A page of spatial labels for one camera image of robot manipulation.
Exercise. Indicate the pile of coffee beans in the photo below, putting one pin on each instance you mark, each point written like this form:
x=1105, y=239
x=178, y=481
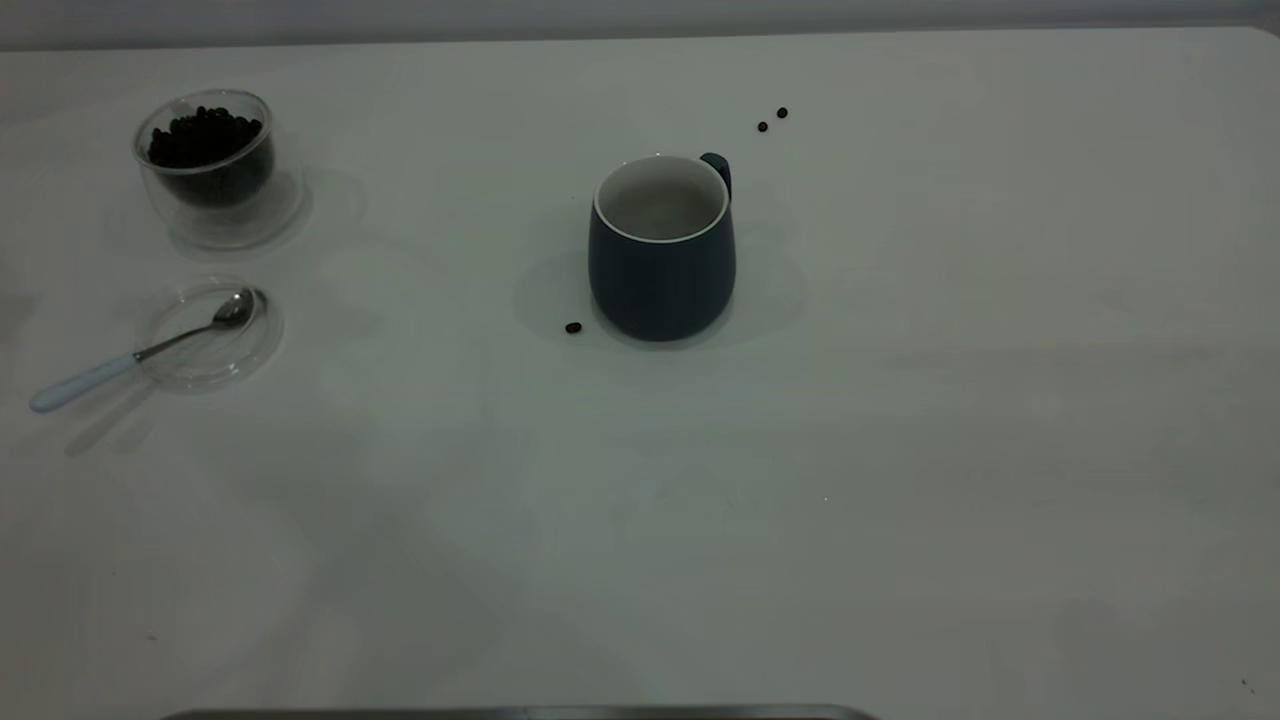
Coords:
x=208, y=145

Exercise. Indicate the clear glass saucer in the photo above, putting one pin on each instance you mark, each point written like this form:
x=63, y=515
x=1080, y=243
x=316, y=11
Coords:
x=215, y=365

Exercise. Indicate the dark grey mug white inside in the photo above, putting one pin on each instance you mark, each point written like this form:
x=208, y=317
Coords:
x=660, y=285

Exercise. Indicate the clear double-wall glass cup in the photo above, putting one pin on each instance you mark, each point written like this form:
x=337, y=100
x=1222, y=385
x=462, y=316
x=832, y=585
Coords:
x=240, y=226

